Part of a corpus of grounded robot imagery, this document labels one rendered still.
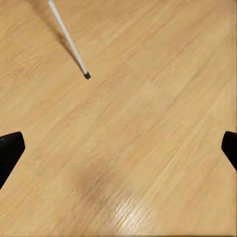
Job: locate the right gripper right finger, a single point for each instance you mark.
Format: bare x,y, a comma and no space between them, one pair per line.
229,147

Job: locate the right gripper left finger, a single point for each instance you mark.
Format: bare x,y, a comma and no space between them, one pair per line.
12,147

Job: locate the camera tripod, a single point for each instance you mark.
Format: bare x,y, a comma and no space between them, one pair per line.
53,8

